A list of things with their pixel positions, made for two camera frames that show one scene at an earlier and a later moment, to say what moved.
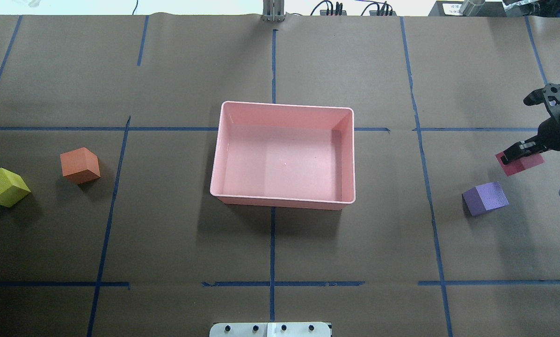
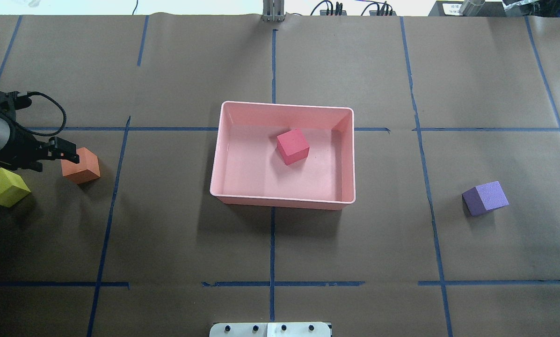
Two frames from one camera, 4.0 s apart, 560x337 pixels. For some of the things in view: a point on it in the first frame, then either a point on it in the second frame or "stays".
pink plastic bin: x=281 y=155 stays
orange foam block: x=80 y=165 stays
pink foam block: x=514 y=167 to x=292 y=146
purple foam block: x=484 y=197 stays
